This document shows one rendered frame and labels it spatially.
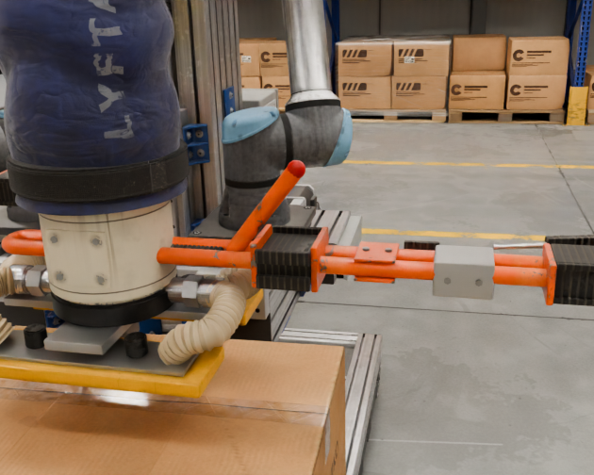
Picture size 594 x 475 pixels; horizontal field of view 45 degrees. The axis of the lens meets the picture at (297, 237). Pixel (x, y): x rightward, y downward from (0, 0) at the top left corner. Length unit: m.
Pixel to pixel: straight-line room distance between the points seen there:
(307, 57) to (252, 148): 0.22
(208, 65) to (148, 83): 0.74
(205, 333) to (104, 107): 0.28
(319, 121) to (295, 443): 0.71
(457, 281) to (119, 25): 0.48
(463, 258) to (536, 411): 1.99
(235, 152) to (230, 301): 0.58
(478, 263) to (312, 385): 0.35
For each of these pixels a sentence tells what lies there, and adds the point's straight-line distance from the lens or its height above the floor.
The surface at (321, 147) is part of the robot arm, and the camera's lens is 1.44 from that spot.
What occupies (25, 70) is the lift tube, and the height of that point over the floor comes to 1.43.
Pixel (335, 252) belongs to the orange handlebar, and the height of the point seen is 1.19.
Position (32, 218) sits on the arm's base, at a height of 1.05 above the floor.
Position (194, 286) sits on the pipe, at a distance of 0.95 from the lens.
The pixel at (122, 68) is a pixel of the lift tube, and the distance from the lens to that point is 0.85.
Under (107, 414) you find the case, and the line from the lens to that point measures 1.07.
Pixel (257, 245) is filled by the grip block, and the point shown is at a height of 1.21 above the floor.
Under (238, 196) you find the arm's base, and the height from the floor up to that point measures 1.11.
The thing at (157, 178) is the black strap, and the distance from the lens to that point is 0.88.
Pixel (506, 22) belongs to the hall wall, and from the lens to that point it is 9.31.
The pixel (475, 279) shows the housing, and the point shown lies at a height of 1.18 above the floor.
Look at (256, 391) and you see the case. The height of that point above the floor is 0.94.
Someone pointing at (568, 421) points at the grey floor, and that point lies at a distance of 2.80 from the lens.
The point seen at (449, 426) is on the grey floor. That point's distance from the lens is 2.68.
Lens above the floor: 1.51
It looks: 20 degrees down
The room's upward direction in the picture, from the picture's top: 2 degrees counter-clockwise
